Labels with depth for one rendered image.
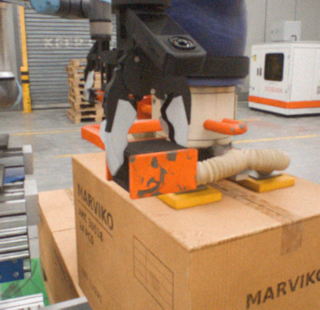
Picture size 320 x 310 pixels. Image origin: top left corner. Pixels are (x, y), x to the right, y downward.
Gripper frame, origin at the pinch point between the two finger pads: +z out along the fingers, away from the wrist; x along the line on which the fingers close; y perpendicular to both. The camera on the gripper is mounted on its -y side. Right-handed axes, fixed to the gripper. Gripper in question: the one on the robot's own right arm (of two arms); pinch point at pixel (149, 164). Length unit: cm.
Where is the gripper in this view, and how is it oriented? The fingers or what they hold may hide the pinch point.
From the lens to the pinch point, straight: 47.9
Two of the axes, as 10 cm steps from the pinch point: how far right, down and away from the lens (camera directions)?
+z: 0.0, 9.8, 2.2
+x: -8.8, 1.0, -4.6
